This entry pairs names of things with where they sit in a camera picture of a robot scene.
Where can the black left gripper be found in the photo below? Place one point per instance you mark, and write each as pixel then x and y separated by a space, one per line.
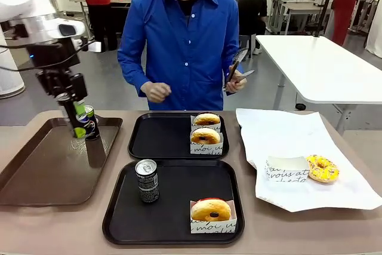
pixel 53 55

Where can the black Pepsi drink can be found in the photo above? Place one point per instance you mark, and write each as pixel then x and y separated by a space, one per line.
pixel 92 123
pixel 147 183

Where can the glazed brown donut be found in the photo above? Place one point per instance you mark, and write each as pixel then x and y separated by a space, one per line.
pixel 210 209
pixel 205 137
pixel 206 118

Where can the metal serving tongs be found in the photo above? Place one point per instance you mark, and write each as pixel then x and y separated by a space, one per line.
pixel 238 58

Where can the person's left forearm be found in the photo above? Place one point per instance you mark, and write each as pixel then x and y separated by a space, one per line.
pixel 232 55

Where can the person's right forearm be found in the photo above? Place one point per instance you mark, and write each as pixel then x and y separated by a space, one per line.
pixel 131 67

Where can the person's right hand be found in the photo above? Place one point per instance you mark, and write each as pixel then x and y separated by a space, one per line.
pixel 155 91

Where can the person's left hand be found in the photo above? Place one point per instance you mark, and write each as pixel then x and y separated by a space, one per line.
pixel 237 83

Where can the brown plastic tray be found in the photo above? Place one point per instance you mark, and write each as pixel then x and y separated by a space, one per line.
pixel 44 174

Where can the black plastic tray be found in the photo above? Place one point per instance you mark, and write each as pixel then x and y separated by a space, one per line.
pixel 173 216
pixel 161 138

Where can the person in blue shirt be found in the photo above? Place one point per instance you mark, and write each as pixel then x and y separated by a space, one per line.
pixel 185 49

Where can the grey plastic stool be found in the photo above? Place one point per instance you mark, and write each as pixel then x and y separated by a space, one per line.
pixel 249 44

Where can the seated person in black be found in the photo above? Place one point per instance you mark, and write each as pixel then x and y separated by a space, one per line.
pixel 253 7

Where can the empty script-printed paper box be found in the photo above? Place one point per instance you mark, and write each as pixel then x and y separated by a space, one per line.
pixel 286 171

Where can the white paper sheet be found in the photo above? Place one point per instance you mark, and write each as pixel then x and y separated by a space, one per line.
pixel 298 135

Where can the white background work table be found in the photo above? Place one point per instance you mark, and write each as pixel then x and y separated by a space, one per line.
pixel 295 8

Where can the large white table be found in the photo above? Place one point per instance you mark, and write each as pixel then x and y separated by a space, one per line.
pixel 322 64

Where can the yellow sprinkled donut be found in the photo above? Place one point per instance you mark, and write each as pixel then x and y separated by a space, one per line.
pixel 323 170

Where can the black stand pole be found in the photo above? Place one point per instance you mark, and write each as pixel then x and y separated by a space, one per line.
pixel 325 4

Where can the person in red dress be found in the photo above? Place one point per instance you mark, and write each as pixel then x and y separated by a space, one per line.
pixel 343 4

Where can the white cloth cover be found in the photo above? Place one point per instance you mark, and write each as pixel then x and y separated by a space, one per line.
pixel 374 28

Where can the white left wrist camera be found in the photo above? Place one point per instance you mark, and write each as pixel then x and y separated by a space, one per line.
pixel 94 46

